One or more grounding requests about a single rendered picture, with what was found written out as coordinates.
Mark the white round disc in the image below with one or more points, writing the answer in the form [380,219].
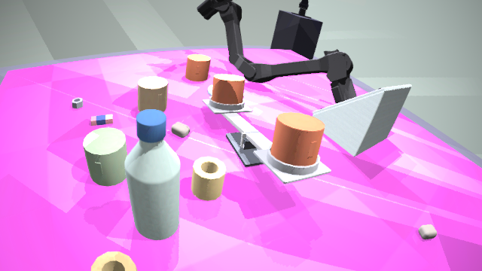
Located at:
[210,90]

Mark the brown cylinder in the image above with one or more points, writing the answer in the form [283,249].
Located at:
[197,67]
[228,89]

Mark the white and pink eraser with blue sleeve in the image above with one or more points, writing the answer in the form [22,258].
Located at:
[101,119]

